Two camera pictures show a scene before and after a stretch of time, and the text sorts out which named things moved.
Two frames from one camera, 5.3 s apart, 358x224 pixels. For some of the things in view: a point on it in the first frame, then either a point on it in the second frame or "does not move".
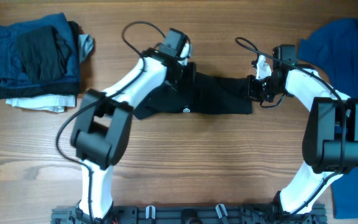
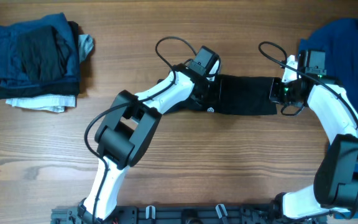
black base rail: [192, 214] does not move
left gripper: [190, 78] → [215, 96]
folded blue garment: [7, 65] does not move
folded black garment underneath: [63, 89] does not move
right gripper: [252, 94] → [274, 96]
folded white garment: [55, 102] does not move
